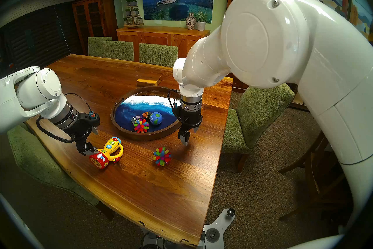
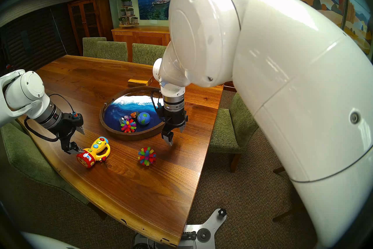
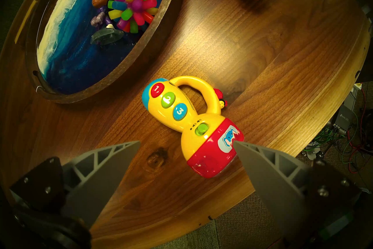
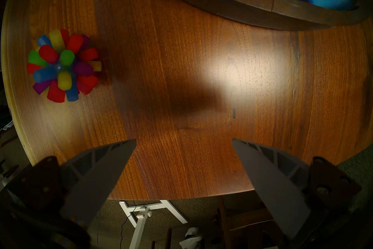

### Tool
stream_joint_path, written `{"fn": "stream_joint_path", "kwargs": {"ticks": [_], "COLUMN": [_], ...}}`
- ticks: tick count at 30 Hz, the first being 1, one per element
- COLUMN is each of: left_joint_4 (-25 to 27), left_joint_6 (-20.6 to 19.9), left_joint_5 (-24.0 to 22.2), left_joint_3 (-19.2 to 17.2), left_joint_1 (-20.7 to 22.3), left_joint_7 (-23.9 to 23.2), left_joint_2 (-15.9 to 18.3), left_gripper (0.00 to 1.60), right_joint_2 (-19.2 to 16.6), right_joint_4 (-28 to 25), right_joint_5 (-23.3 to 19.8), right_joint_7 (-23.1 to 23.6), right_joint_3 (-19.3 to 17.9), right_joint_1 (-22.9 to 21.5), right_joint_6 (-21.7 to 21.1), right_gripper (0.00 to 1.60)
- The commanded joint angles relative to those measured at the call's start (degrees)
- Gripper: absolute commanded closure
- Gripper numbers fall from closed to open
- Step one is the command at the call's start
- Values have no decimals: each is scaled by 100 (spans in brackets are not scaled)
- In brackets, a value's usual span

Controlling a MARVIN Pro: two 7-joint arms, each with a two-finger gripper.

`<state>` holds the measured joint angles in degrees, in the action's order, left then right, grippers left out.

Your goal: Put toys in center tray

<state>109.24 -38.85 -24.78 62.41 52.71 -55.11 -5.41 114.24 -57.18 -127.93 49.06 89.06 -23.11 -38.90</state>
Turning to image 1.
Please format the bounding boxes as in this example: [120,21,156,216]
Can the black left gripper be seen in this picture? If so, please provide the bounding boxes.
[69,112,100,156]

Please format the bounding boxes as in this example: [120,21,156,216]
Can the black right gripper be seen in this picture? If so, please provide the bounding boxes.
[178,110,203,147]

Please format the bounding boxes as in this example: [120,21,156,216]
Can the multicolour spiky ball toy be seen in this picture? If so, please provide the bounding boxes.
[153,147,172,167]
[133,119,149,133]

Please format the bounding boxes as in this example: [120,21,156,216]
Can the round wooden ocean resin tray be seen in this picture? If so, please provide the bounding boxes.
[110,86,182,141]

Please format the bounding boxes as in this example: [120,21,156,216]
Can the blue green globe ball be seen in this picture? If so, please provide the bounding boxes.
[149,112,163,126]

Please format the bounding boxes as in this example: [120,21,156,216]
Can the green upholstered dining chair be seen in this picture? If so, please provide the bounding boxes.
[221,83,295,173]
[139,43,179,68]
[87,37,112,57]
[6,123,115,221]
[103,40,135,62]

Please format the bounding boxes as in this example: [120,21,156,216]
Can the rectangular wooden block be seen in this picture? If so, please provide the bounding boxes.
[136,74,163,87]

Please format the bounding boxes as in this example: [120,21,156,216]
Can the light wooden sideboard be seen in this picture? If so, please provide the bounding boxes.
[116,26,211,62]

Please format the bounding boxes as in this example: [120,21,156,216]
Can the plant in white pot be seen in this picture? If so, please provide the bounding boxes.
[195,11,207,31]

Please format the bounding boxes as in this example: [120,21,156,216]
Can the patterned ceramic vase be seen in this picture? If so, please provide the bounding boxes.
[186,12,197,30]

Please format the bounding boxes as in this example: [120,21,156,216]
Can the dark window blind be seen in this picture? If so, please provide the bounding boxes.
[0,3,75,75]

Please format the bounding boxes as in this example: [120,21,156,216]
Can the dark wood glass-door cabinet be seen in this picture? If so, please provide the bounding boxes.
[72,0,118,56]

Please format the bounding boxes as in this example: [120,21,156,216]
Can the dark bare wooden chair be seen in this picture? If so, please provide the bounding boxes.
[278,132,353,221]

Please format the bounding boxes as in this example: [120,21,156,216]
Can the tiered stand with plants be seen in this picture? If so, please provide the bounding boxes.
[123,0,144,28]

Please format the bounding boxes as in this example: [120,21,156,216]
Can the landscape painting with orange hills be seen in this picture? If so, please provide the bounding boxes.
[348,0,373,42]

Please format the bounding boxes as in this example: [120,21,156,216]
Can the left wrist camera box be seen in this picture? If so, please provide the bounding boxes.
[87,111,101,125]

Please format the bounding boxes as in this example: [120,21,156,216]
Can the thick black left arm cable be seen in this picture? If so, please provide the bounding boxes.
[36,115,75,144]

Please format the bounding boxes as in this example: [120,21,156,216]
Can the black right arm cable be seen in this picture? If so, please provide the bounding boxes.
[167,89,181,109]

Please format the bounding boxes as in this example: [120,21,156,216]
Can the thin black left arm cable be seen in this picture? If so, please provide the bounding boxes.
[64,93,92,113]

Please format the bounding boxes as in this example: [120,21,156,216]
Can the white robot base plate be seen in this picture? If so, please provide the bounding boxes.
[201,208,236,243]

